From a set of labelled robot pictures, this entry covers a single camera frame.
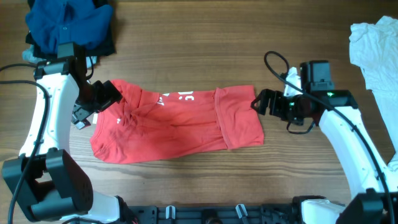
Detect red printed t-shirt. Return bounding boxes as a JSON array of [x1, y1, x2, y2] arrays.
[[90, 80, 264, 164]]

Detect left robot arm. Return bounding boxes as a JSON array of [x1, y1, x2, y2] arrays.
[[2, 56, 132, 223]]

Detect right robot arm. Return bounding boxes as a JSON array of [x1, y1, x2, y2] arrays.
[[251, 89, 397, 223]]

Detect black folded garment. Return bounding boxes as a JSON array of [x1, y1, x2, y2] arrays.
[[25, 0, 117, 62]]

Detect light grey folded garment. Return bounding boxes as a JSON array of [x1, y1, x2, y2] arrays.
[[22, 45, 97, 68]]

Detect white t-shirt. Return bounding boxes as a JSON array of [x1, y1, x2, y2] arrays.
[[348, 16, 398, 172]]

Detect right black cable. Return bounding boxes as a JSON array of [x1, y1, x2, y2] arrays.
[[264, 50, 389, 224]]

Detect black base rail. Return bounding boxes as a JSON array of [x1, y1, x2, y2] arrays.
[[130, 203, 306, 224]]

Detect right white rail clip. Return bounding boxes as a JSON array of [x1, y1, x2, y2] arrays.
[[235, 203, 248, 219]]

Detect white rail clip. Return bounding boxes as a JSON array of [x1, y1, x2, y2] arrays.
[[235, 203, 248, 219], [165, 205, 176, 220]]

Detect left white rail clip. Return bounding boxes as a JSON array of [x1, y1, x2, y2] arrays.
[[165, 205, 176, 220]]

